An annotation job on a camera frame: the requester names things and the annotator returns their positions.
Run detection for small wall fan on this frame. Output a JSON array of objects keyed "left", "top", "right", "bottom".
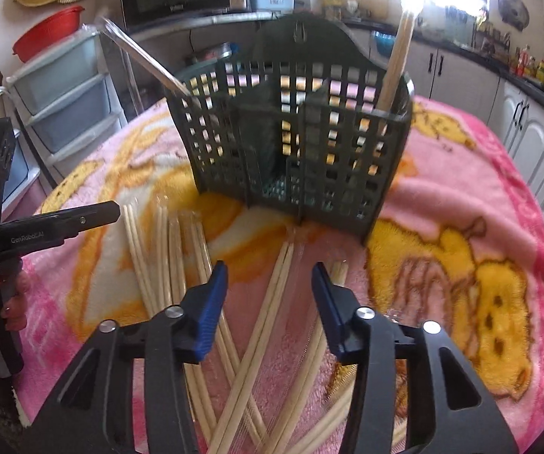
[{"left": 498, "top": 0, "right": 530, "bottom": 31}]

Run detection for pink printed blanket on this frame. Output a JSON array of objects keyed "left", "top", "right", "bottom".
[{"left": 14, "top": 95, "right": 544, "bottom": 454}]

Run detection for red plastic basin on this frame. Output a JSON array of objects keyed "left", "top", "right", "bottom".
[{"left": 12, "top": 5, "right": 86, "bottom": 63}]

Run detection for black kitchen countertop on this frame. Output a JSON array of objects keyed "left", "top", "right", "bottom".
[{"left": 343, "top": 19, "right": 544, "bottom": 114}]

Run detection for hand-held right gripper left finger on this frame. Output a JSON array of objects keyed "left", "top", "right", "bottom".
[{"left": 21, "top": 261, "right": 229, "bottom": 454}]

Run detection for row of condiment bottles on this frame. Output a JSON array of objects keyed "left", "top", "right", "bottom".
[{"left": 513, "top": 45, "right": 544, "bottom": 90}]

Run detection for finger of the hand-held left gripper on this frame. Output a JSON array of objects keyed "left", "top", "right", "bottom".
[{"left": 40, "top": 201, "right": 121, "bottom": 247}]

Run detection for metal shelf rack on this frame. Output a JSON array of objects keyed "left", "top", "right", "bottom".
[{"left": 97, "top": 9, "right": 301, "bottom": 119}]

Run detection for plastic drawer cabinet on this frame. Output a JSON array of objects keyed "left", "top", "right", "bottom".
[{"left": 6, "top": 26, "right": 128, "bottom": 166}]

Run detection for blue hanging bin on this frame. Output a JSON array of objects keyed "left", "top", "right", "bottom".
[{"left": 371, "top": 31, "right": 398, "bottom": 55}]

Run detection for white kitchen cabinets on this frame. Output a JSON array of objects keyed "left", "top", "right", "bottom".
[{"left": 348, "top": 28, "right": 544, "bottom": 256}]

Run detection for person's left hand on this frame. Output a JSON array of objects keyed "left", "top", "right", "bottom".
[{"left": 0, "top": 269, "right": 31, "bottom": 355}]

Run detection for bundle of chopsticks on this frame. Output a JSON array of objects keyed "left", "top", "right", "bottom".
[{"left": 120, "top": 201, "right": 410, "bottom": 454}]

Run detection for grey plastic utensil basket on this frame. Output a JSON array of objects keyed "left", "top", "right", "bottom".
[{"left": 165, "top": 13, "right": 415, "bottom": 242}]

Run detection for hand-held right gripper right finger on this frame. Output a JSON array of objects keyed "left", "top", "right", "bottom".
[{"left": 310, "top": 262, "right": 521, "bottom": 454}]

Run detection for chopstick pair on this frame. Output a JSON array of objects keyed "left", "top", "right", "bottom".
[
  {"left": 375, "top": 7, "right": 419, "bottom": 119},
  {"left": 94, "top": 15, "right": 201, "bottom": 105}
]

